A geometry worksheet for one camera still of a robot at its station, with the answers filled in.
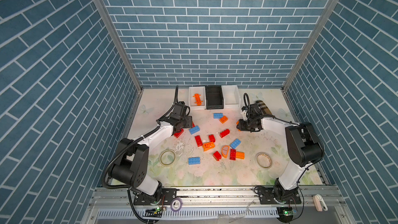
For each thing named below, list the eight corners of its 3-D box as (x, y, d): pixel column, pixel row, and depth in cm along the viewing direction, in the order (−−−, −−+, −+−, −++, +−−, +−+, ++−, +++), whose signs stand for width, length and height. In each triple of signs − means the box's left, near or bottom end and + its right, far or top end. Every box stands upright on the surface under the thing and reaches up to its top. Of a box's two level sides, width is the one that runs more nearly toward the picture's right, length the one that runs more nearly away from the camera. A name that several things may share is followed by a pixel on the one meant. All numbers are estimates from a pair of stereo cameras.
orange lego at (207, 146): (203, 152, 90) (203, 150, 88) (201, 145, 92) (201, 144, 91) (214, 147, 92) (215, 146, 90) (212, 141, 94) (212, 140, 92)
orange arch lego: (221, 158, 88) (222, 156, 86) (221, 147, 93) (221, 145, 90) (230, 158, 88) (230, 156, 86) (229, 147, 93) (229, 145, 90)
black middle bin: (205, 111, 107) (205, 106, 103) (205, 90, 120) (205, 85, 116) (223, 111, 107) (224, 106, 103) (221, 90, 120) (222, 85, 116)
